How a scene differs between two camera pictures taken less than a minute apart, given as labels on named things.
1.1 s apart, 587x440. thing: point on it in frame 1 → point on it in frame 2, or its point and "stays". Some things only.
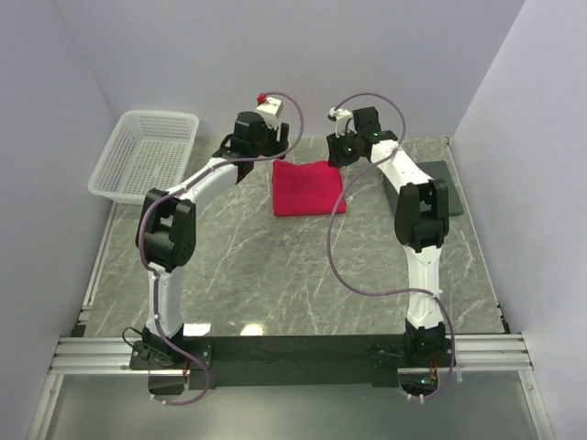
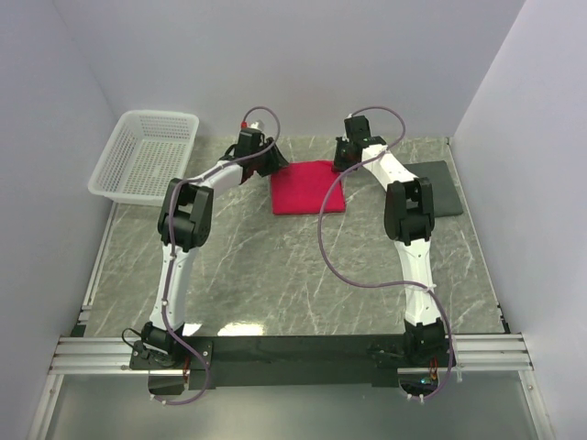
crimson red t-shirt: x=305 y=188 stays
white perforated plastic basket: x=149 y=150 stays
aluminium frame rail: x=94 y=356 stays
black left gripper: x=277 y=148 → x=276 y=161
